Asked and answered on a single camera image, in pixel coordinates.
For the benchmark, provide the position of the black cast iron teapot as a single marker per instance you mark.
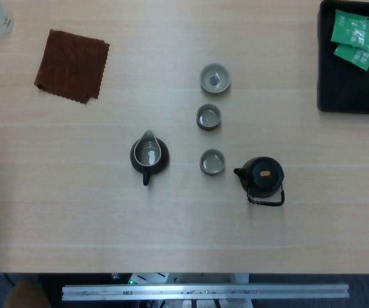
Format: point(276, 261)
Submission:
point(264, 181)

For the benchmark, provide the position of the dark teacup beige interior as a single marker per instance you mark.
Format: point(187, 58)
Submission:
point(212, 162)
point(208, 117)

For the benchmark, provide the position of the flared beige teacup blue mark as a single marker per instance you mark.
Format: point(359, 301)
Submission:
point(210, 83)

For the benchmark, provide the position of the dark pitcher beige interior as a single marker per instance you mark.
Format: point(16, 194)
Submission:
point(149, 154)

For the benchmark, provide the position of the brown folded cloth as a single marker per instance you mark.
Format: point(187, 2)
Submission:
point(70, 65)

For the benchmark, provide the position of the black plastic tray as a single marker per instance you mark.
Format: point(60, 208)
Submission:
point(331, 86)

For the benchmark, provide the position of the green tea packet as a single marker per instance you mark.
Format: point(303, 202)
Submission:
point(348, 27)
point(362, 57)

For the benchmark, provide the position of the aluminium profile rail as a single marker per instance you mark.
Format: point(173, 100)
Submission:
point(203, 292)

